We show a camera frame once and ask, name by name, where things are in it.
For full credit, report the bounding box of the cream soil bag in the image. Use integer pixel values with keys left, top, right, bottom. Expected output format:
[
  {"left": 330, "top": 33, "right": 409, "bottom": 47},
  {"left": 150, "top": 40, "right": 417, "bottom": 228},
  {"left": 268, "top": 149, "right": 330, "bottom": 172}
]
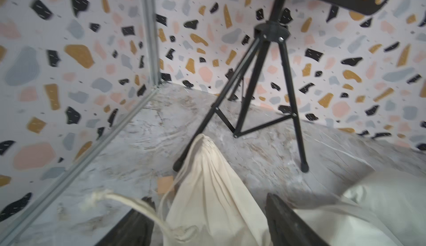
[{"left": 163, "top": 134, "right": 272, "bottom": 246}]

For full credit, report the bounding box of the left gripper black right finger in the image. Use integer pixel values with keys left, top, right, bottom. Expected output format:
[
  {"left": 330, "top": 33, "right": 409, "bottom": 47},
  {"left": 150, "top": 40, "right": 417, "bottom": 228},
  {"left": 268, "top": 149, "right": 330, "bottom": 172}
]
[{"left": 265, "top": 193, "right": 327, "bottom": 246}]

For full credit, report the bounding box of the black perforated music stand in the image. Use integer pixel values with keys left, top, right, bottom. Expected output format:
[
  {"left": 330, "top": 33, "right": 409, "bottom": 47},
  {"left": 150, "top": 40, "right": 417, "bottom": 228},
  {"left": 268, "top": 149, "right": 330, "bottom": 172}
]
[{"left": 172, "top": 0, "right": 403, "bottom": 174}]

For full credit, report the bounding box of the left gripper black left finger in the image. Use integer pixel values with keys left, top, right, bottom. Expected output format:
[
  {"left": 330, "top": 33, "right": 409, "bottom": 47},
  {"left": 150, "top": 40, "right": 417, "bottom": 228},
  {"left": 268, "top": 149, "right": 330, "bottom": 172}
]
[{"left": 96, "top": 209, "right": 154, "bottom": 246}]

